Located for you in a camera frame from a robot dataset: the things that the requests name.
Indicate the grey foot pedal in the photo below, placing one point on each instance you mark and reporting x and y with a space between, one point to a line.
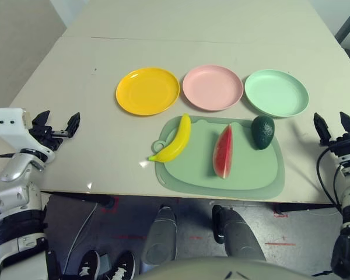
105 264

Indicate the yellow plastic plate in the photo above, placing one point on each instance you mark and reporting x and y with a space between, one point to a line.
147 91

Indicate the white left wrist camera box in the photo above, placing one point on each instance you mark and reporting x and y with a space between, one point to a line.
8 125

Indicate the yellow toy banana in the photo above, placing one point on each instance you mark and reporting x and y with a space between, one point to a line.
179 141

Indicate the black bystander sneaker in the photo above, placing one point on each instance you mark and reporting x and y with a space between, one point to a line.
122 265
89 264

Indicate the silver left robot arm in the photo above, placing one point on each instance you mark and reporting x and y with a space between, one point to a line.
14 172

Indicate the pink plastic plate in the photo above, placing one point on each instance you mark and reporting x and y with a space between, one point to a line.
212 87

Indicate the black table frame bar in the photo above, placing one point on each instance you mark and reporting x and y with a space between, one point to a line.
303 207
90 198

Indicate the green silicone cutting mat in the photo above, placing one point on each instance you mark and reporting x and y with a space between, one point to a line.
251 172

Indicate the red toy watermelon slice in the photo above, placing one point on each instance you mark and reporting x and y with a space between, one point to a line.
223 151

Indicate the mint green plastic plate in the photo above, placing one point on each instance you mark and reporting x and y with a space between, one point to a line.
275 93

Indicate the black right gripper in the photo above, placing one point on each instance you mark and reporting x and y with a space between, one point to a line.
347 144

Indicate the grey robot torso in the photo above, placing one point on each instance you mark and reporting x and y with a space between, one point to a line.
221 269

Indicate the grey robot right leg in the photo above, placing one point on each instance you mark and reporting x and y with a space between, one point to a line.
239 236

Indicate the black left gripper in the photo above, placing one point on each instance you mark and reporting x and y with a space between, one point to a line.
46 138

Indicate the dark green toy avocado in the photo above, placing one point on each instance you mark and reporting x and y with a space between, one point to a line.
262 132

